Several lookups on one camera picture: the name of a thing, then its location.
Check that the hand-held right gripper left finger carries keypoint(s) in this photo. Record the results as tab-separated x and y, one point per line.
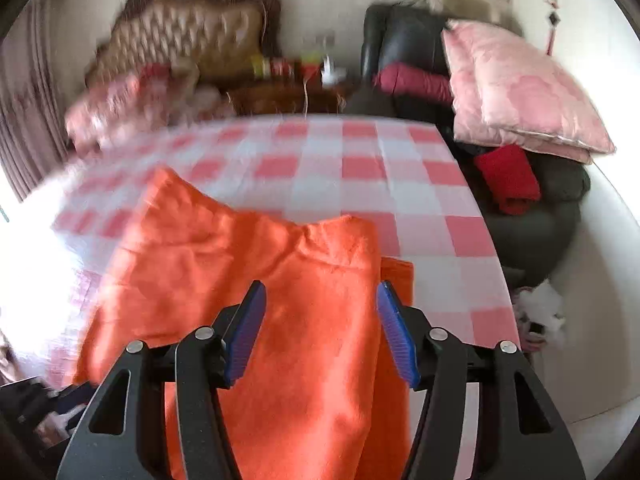
245	335

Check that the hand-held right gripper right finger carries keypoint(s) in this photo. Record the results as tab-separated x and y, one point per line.
395	330

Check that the orange pants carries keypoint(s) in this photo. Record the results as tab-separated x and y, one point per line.
300	285

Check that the white cloth on floor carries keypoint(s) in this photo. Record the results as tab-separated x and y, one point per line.
542	310

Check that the pink checkered table cloth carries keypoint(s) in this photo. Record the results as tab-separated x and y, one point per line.
350	170

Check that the red cloth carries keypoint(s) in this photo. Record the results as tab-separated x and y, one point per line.
507	177

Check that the wooden nightstand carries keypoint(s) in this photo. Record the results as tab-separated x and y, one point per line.
280	97

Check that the flat pink pillow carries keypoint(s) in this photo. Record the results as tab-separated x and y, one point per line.
560	150

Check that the dark red cushion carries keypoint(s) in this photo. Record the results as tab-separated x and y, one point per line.
415	82

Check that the pink floral pillow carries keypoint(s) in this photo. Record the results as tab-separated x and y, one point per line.
130	105

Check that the white object on nightstand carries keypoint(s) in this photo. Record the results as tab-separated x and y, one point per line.
331	72

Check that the yellow green bottle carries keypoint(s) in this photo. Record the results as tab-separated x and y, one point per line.
260	66

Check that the red bottle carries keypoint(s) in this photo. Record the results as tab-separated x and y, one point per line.
282	67

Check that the large pink pillow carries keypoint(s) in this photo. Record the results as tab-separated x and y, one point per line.
510	85

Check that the black leather chair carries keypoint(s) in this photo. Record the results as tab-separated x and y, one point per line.
405	35

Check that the pink curtain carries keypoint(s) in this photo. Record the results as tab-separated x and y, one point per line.
25	110

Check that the brown tufted headboard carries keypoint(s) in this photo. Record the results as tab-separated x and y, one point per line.
200	35

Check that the red hanging knot ornament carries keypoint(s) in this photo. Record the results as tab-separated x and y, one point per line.
551	20

